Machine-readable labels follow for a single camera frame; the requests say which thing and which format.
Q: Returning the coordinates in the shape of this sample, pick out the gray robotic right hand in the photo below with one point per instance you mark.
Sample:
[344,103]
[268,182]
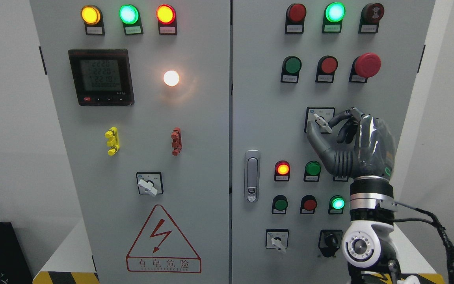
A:
[372,154]

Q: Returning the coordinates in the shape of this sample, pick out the gray rotary switch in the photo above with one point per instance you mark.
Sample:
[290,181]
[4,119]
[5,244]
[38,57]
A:
[321,116]
[277,239]

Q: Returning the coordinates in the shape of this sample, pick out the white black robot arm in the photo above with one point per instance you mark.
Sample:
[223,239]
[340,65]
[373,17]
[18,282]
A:
[367,243]

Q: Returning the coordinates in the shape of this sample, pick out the green indicator light middle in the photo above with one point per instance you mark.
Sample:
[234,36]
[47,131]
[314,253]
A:
[312,171]

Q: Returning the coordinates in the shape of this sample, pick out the lit green push button lower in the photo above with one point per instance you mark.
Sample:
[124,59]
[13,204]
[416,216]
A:
[336,205]

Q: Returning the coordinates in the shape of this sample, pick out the red push button lower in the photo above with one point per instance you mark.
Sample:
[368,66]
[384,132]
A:
[308,204]

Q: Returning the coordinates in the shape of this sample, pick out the red push button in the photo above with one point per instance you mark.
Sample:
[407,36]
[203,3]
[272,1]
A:
[308,204]
[326,68]

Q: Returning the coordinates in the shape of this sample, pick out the red emergency stop button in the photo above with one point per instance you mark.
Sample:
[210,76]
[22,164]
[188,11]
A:
[364,66]

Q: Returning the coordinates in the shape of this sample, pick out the lit red indicator light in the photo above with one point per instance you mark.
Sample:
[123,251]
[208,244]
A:
[282,171]

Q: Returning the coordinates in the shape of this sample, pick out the red push button upper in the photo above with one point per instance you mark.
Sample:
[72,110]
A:
[326,68]

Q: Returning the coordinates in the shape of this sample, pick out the green push button upper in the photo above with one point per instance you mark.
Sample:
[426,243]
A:
[290,71]

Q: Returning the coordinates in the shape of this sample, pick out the dark red buzzer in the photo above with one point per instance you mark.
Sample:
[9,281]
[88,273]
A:
[371,15]

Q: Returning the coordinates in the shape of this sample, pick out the green indicator light top right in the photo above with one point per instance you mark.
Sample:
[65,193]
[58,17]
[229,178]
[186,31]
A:
[332,18]

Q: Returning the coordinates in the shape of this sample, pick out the red indicator light top right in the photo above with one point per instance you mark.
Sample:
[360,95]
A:
[295,18]

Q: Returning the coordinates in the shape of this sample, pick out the gray electrical cabinet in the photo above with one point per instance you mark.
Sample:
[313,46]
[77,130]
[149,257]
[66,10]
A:
[229,56]

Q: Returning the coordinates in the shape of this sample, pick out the red terminal clip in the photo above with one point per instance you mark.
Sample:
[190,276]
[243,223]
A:
[176,141]

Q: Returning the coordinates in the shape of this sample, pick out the white glowing lamp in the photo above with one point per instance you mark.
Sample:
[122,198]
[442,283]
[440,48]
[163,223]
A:
[171,78]

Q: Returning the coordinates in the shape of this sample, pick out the red electric hazard sign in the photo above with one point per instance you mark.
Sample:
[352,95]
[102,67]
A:
[161,247]

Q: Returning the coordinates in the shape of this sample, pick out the red-orange indicator light left door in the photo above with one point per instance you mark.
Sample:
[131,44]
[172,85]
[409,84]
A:
[167,20]

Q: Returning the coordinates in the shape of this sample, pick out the yellow terminal clip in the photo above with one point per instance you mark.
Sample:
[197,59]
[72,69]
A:
[113,141]

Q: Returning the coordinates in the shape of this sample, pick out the green indicator light left door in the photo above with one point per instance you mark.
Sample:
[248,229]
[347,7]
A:
[130,18]

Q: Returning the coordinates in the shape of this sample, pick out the digital power meter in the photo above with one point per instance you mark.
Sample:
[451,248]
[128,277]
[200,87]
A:
[102,77]

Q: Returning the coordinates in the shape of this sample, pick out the yellow indicator light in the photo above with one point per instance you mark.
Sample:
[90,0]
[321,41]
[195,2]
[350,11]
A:
[93,20]

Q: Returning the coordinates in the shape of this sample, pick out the black key selector switch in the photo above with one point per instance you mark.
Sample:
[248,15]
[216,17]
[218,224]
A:
[330,242]

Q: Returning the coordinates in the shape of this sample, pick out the silver door latch handle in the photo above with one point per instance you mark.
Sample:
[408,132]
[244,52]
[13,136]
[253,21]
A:
[251,175]

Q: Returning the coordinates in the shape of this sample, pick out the gray rotary switch left door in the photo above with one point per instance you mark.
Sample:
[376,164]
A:
[150,183]

